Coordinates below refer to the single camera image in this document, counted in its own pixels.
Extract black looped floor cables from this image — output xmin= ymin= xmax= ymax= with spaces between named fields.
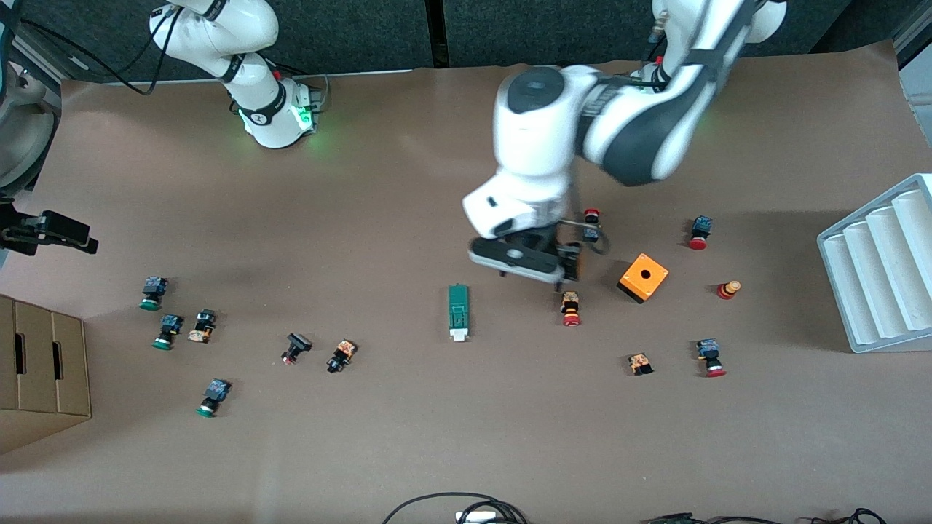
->
xmin=382 ymin=493 xmax=529 ymax=524

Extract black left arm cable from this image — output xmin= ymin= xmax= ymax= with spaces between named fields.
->
xmin=564 ymin=211 xmax=611 ymax=257

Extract white grooved tray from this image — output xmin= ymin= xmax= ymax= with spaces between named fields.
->
xmin=817 ymin=173 xmax=932 ymax=354

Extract green mushroom pushbutton blue block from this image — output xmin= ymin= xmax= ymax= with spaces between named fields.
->
xmin=195 ymin=378 xmax=232 ymax=418
xmin=139 ymin=276 xmax=169 ymax=311
xmin=152 ymin=314 xmax=184 ymax=351

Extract grey round metal stand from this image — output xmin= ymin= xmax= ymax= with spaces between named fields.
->
xmin=0 ymin=62 xmax=60 ymax=197

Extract orange button enclosure box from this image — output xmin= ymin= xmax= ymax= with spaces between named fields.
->
xmin=617 ymin=253 xmax=670 ymax=304

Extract brown cardboard box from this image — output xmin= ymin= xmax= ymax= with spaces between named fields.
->
xmin=0 ymin=293 xmax=92 ymax=456

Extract black flat-head switch red terminals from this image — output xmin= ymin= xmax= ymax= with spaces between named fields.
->
xmin=280 ymin=333 xmax=314 ymax=365

